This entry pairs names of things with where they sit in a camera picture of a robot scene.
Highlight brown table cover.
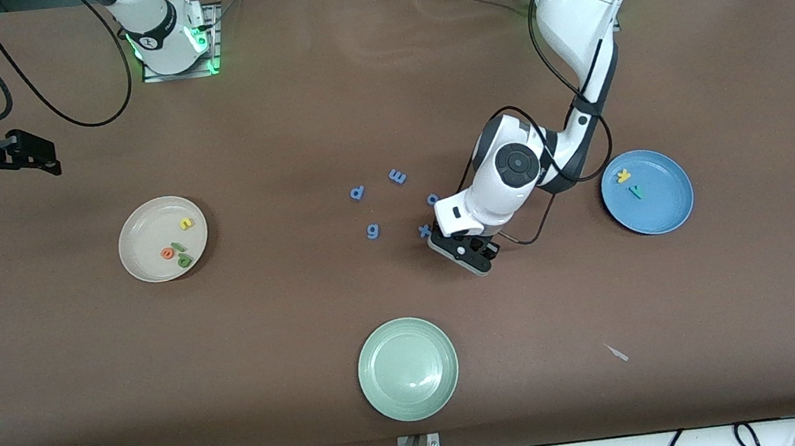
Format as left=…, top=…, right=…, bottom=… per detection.
left=0, top=0, right=795, bottom=446

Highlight blue plate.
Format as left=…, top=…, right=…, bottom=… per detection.
left=595, top=143, right=700, bottom=242

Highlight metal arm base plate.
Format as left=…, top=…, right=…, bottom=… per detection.
left=133, top=1, right=228, bottom=85

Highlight beige plate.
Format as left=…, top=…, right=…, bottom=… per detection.
left=111, top=191, right=216, bottom=288

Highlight green plate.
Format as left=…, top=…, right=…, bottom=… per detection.
left=350, top=311, right=467, bottom=429

